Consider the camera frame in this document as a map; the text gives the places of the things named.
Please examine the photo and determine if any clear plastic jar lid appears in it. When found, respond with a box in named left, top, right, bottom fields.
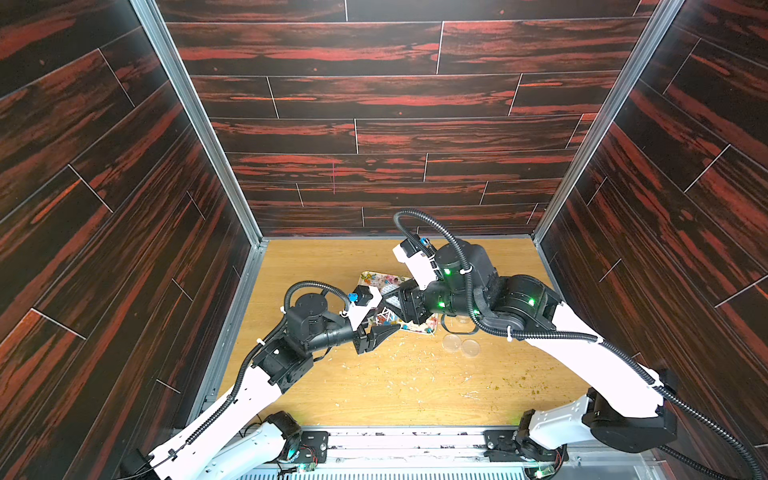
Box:
left=442, top=334, right=462, bottom=353

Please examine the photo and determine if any white-lidded candy jar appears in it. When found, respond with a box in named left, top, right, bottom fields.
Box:
left=370, top=308, right=401, bottom=326

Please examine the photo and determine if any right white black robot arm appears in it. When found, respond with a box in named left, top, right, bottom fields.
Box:
left=391, top=209, right=766, bottom=479

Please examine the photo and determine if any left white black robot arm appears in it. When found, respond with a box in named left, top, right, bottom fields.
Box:
left=116, top=281, right=398, bottom=479

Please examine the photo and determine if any floral pink rectangular tray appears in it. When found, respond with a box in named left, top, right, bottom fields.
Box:
left=358, top=271, right=439, bottom=335

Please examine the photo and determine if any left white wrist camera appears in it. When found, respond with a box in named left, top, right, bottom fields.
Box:
left=346, top=285, right=382, bottom=331

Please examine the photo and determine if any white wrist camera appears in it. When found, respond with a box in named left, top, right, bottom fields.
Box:
left=346, top=285, right=382, bottom=331
left=393, top=235, right=440, bottom=290

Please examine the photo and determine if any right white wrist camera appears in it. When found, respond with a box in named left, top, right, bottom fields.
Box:
left=393, top=235, right=440, bottom=290

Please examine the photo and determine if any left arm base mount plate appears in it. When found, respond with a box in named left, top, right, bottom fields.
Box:
left=280, top=430, right=330, bottom=465

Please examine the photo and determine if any metal front rail frame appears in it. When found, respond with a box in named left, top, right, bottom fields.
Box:
left=155, top=425, right=625, bottom=480

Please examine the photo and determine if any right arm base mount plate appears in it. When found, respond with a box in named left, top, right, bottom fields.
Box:
left=483, top=429, right=539, bottom=462

